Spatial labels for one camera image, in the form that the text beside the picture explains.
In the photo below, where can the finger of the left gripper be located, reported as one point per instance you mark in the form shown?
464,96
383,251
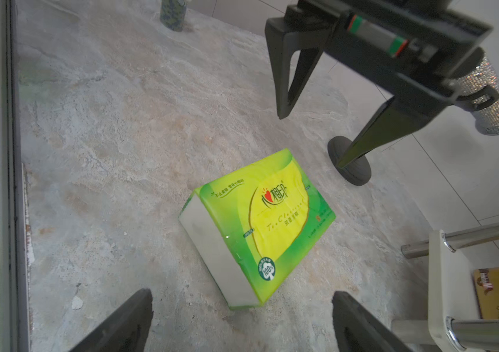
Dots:
294,51
394,120

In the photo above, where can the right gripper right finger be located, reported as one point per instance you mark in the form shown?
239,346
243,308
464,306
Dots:
357,330

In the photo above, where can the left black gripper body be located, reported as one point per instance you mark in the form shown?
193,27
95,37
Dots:
412,49

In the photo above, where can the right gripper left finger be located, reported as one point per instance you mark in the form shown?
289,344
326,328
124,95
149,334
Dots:
127,329

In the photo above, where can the green tissue pack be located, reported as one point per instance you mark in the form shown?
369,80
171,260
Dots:
253,226

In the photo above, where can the white two-tier shelf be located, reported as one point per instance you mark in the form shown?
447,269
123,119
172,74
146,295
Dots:
454,322

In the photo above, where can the glitter microphone on black stand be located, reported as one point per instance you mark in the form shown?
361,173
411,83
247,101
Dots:
479,95

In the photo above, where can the stack of poker chips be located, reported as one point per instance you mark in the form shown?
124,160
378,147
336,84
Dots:
172,14

